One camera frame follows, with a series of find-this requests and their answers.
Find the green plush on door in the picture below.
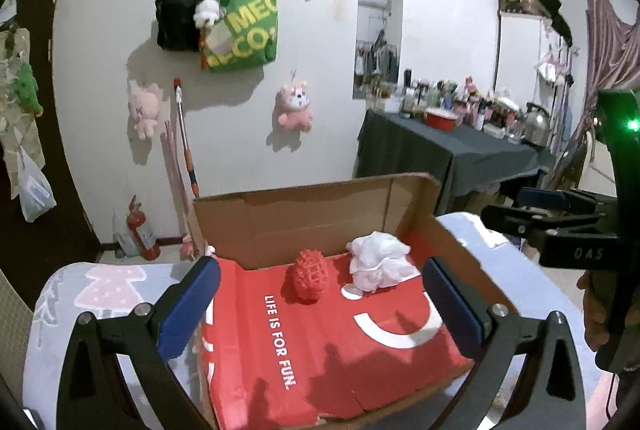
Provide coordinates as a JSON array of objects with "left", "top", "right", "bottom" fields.
[{"left": 12, "top": 63, "right": 43, "bottom": 117}]

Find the white small plush on bag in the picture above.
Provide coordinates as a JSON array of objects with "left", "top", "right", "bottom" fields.
[{"left": 193, "top": 0, "right": 222, "bottom": 29}]

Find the green tote bag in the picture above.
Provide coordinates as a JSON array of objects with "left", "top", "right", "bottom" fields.
[{"left": 200, "top": 0, "right": 279, "bottom": 72}]

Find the dark wooden door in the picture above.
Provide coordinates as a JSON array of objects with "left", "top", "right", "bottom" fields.
[{"left": 1, "top": 0, "right": 100, "bottom": 309}]

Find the pink fox plush on wall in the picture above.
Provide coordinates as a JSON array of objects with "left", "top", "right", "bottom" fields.
[{"left": 278, "top": 81, "right": 312, "bottom": 133}]

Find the pink plush on wall left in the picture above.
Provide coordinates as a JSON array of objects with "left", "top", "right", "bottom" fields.
[{"left": 128, "top": 80, "right": 163, "bottom": 141}]

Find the pink curtain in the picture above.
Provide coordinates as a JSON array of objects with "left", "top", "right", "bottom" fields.
[{"left": 548, "top": 0, "right": 639, "bottom": 188}]

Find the broom with orange handle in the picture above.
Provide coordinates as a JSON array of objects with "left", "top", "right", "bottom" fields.
[{"left": 174, "top": 78, "right": 200, "bottom": 198}]

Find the white plastic bag on door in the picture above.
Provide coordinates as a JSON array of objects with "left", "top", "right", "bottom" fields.
[{"left": 17, "top": 148, "right": 56, "bottom": 223}]

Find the metal kettle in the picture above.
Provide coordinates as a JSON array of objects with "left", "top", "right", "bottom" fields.
[{"left": 522, "top": 102, "right": 551, "bottom": 147}]

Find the red cardboard box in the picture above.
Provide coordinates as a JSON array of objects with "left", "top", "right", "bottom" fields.
[{"left": 193, "top": 173, "right": 506, "bottom": 429}]

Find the black bag on wall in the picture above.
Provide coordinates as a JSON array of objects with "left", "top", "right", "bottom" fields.
[{"left": 155, "top": 0, "right": 203, "bottom": 52}]

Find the red fire extinguisher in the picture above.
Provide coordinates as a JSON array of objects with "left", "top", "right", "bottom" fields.
[{"left": 126, "top": 195, "right": 160, "bottom": 261}]

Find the wall mirror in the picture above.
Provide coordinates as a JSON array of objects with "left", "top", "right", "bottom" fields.
[{"left": 352, "top": 0, "right": 404, "bottom": 100}]

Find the red knitted ball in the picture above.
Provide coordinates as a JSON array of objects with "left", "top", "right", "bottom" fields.
[{"left": 292, "top": 249, "right": 330, "bottom": 302}]

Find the white mesh bath pouf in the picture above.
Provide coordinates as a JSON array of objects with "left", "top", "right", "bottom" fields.
[{"left": 346, "top": 231, "right": 419, "bottom": 292}]

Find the person's right hand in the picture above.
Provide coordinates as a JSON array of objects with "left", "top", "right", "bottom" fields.
[{"left": 576, "top": 271, "right": 610, "bottom": 352}]

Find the dark green clothed side table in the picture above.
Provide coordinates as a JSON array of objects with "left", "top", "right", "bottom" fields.
[{"left": 355, "top": 109, "right": 555, "bottom": 214}]

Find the white wardrobe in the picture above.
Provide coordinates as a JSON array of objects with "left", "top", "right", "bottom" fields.
[{"left": 493, "top": 0, "right": 574, "bottom": 112}]

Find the red bowl on side table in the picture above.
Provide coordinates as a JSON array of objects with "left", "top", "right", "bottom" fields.
[{"left": 424, "top": 107, "right": 459, "bottom": 132}]

